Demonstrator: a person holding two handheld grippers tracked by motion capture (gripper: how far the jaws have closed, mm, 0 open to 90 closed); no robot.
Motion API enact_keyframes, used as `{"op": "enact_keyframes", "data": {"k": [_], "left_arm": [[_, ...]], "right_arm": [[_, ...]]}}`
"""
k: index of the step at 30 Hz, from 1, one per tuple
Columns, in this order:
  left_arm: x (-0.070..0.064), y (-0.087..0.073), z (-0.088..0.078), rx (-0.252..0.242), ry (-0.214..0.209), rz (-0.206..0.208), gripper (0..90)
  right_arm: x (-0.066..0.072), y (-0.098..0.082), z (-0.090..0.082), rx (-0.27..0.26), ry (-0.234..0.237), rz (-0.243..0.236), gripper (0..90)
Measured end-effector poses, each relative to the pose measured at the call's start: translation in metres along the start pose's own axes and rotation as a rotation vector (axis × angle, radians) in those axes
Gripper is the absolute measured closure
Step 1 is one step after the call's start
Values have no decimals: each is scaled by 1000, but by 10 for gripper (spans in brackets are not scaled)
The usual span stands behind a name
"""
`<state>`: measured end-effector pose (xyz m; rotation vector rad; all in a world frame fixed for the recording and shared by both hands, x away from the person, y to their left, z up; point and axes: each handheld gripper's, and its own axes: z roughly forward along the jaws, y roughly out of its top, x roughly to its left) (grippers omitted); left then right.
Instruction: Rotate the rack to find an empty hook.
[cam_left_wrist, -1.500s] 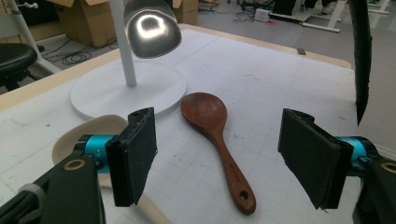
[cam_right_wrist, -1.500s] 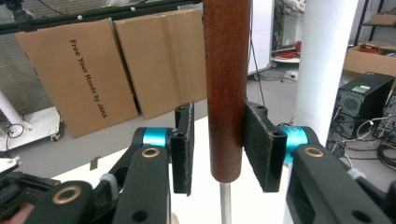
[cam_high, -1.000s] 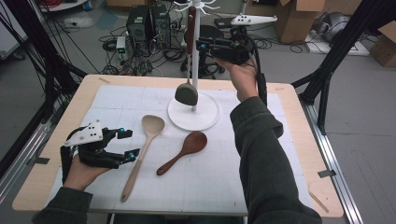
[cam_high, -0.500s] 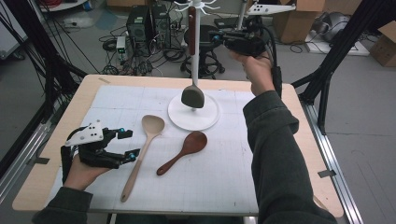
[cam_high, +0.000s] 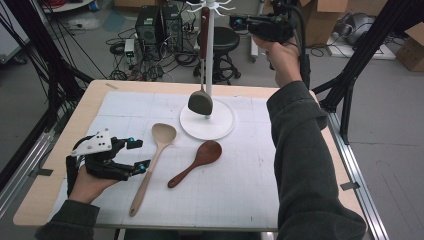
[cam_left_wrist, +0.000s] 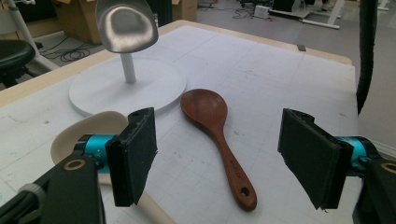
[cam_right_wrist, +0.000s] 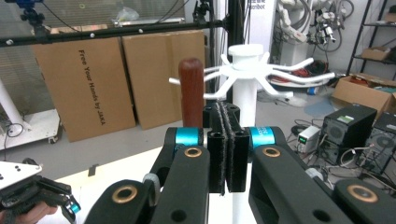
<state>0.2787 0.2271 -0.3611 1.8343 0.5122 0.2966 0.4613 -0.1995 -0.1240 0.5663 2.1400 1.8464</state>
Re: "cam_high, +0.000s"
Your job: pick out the black metal frame stand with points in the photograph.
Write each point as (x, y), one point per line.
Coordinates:
(50, 66)
(360, 56)

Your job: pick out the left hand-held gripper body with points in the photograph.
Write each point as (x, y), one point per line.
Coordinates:
(103, 163)

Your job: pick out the person's right hand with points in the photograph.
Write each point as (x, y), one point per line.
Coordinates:
(285, 63)

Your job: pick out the white floor stand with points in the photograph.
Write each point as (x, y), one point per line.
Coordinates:
(254, 53)

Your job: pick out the aluminium rail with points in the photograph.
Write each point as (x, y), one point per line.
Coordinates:
(360, 173)
(20, 173)

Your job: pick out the dark brown wooden spoon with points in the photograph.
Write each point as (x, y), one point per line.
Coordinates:
(208, 151)

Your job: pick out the grey round appliance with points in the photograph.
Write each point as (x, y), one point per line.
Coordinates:
(356, 26)

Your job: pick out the black round stool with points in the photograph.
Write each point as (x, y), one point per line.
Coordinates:
(220, 38)

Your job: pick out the open cardboard box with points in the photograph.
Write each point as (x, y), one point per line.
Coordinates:
(326, 20)

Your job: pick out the black computer tower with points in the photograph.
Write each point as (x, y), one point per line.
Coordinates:
(148, 26)
(173, 26)

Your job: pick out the white foam mat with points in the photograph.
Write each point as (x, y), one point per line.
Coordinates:
(216, 200)

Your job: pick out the small grey power box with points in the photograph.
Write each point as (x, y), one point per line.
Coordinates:
(129, 50)

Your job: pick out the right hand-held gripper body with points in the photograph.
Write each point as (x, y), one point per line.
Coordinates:
(270, 30)

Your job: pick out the light wooden spoon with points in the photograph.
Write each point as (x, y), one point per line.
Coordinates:
(163, 133)

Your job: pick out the white utensil stand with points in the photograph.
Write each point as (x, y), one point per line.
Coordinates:
(216, 128)

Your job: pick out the person's left hand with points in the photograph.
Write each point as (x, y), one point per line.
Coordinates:
(88, 186)

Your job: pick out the black tape piece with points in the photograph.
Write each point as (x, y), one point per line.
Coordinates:
(45, 172)
(350, 186)

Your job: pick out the light wooden table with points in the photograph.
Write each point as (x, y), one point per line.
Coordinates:
(66, 143)

